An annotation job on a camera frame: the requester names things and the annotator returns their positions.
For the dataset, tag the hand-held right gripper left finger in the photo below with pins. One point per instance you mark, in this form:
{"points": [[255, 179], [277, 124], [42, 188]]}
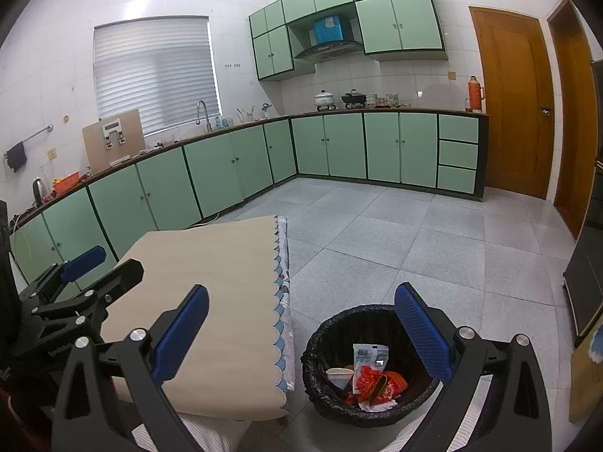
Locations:
{"points": [[181, 334]]}

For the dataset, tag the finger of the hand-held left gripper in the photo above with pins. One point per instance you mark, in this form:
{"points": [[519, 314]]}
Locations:
{"points": [[85, 261], [120, 277]]}

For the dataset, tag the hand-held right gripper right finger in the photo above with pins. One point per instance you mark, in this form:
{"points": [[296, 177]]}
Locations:
{"points": [[424, 334]]}

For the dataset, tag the white green packaging bag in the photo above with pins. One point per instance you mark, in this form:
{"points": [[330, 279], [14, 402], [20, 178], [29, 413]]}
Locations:
{"points": [[370, 354]]}

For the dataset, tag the red packet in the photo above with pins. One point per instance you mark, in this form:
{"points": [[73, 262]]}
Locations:
{"points": [[370, 379]]}

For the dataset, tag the white thin plastic bag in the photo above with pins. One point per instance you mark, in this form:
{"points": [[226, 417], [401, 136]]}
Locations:
{"points": [[372, 405]]}

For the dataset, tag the beige paper cup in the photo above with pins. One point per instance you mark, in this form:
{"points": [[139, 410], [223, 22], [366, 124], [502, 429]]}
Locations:
{"points": [[339, 376]]}

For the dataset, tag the black lined trash bin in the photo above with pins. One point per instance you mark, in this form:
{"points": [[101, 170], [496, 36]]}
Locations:
{"points": [[325, 334]]}

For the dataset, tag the orange plastic basin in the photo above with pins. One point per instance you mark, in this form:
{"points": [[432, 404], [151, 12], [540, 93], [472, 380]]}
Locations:
{"points": [[66, 182]]}

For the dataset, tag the black electric kettle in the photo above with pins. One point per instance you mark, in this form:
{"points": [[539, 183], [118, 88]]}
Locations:
{"points": [[37, 189]]}

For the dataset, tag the white striped seat cushion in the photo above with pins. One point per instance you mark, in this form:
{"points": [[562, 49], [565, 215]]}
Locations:
{"points": [[212, 433]]}

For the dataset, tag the dark hanging towel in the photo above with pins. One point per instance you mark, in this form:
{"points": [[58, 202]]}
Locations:
{"points": [[16, 156]]}

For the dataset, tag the brown cardboard box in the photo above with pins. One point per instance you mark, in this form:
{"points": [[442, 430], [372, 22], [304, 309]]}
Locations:
{"points": [[113, 139]]}

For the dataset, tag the green base cabinets with countertop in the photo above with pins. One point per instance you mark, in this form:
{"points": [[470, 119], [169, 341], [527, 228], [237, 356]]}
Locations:
{"points": [[212, 174]]}

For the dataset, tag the yellow printed carton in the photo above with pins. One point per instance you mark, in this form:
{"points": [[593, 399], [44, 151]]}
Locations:
{"points": [[586, 376]]}

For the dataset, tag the black appliance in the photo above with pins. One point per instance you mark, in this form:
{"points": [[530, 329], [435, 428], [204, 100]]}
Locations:
{"points": [[586, 268]]}

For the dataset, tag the metal sink faucet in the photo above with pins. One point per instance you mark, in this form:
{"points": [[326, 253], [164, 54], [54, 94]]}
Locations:
{"points": [[202, 115]]}

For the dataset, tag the white window blind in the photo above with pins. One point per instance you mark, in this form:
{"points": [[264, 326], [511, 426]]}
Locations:
{"points": [[155, 75]]}

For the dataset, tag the row of glass jars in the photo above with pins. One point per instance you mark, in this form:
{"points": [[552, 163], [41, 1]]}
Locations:
{"points": [[386, 99]]}

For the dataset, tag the orange thermos flask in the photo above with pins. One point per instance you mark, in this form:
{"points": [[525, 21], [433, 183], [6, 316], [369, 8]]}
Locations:
{"points": [[475, 94]]}

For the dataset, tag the black wok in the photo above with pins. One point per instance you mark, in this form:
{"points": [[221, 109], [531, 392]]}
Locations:
{"points": [[353, 99]]}

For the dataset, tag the white cooking pot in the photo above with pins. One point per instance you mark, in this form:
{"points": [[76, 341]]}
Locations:
{"points": [[324, 100]]}

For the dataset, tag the black range hood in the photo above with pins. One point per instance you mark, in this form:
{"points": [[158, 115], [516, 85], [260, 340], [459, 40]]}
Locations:
{"points": [[329, 49]]}

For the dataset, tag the blue box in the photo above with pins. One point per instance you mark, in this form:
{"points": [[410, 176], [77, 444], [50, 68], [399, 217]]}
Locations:
{"points": [[329, 29]]}

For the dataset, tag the metal towel rail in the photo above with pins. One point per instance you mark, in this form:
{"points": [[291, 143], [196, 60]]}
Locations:
{"points": [[40, 133]]}

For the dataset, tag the green wall cabinets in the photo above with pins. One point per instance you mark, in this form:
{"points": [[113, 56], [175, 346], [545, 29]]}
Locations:
{"points": [[400, 23]]}

